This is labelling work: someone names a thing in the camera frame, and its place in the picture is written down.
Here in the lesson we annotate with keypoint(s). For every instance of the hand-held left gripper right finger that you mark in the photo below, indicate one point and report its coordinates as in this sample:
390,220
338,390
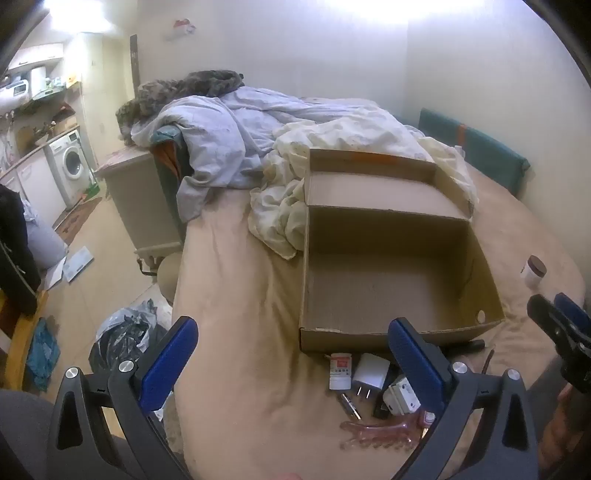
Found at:
415,364

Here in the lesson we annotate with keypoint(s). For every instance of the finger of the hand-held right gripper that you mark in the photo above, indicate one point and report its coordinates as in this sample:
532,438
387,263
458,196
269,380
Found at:
572,314
545,318

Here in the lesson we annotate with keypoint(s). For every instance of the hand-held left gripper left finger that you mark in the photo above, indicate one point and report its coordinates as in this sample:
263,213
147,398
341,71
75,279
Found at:
168,364

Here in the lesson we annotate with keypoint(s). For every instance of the white charger plug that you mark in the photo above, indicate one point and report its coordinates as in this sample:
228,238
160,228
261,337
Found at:
369,371

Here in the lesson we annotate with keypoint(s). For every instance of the white red-label pill bottle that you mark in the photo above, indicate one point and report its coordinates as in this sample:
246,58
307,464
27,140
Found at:
340,369

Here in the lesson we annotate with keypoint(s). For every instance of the pink hair claw clip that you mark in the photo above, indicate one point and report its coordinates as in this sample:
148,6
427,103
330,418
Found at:
369,427

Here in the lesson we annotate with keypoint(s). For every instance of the cardboard box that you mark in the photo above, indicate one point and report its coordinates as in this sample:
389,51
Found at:
392,277

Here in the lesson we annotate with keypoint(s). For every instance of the person's right hand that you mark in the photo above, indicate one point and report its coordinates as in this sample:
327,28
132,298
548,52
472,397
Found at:
568,429

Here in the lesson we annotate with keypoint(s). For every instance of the white travel adapter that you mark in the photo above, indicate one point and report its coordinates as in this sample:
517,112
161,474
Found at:
399,397

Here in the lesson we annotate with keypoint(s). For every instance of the person's right leg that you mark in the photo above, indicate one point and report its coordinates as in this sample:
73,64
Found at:
545,378

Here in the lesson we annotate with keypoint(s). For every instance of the white jar with brown lid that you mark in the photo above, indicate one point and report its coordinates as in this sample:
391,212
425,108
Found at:
533,274

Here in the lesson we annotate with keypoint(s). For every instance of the black trash bag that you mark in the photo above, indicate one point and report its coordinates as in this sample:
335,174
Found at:
120,337

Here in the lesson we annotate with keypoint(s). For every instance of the small metal cylinder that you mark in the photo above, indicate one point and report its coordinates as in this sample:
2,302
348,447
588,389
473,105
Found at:
348,405

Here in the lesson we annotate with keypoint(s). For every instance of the beige round cushion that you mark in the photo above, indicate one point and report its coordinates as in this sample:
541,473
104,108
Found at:
168,277

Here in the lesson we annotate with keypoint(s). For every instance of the teal crumpled cloth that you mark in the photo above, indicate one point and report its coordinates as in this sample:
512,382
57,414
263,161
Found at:
41,355

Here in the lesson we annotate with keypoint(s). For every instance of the white paper sheet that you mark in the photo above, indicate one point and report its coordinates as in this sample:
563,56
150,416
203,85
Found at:
78,264
54,275

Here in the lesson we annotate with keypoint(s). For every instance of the wooden chair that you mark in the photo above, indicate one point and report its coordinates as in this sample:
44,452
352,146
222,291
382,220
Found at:
21,341

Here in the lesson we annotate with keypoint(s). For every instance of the beige cabinet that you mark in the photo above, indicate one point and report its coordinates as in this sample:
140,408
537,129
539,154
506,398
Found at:
138,203

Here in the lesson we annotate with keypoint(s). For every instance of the patterned floor rug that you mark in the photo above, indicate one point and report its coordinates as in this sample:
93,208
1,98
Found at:
76,219

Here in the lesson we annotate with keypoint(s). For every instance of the pale grey sack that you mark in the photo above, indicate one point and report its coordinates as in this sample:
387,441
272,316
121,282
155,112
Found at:
44,244

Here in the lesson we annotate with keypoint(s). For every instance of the teal cushion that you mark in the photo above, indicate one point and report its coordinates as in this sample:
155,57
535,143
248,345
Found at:
485,147

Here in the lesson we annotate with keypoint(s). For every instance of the cream crumpled sheet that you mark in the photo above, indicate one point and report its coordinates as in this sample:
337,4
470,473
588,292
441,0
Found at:
277,217

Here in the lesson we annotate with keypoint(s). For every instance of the orange and teal cloth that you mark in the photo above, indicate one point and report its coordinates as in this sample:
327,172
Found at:
166,152

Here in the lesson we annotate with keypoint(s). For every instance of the white kitchen cabinet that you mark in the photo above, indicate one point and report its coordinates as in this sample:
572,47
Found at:
41,180

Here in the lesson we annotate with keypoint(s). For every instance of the white washing machine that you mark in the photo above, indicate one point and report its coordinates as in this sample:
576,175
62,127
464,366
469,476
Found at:
71,161

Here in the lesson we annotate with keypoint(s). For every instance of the lavender duvet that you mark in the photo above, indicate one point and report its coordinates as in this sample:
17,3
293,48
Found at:
221,138

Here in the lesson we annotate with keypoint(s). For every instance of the grey fuzzy blanket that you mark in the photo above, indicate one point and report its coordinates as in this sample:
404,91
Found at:
184,87

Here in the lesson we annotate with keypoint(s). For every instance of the white water heater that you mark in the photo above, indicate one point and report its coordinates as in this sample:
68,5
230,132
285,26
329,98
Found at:
14,92

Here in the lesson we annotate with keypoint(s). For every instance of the white wall cupboard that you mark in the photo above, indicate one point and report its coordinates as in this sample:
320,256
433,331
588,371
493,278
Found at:
39,53

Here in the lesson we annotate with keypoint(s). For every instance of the red and white wall decoration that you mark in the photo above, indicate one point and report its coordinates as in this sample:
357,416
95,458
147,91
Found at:
182,26

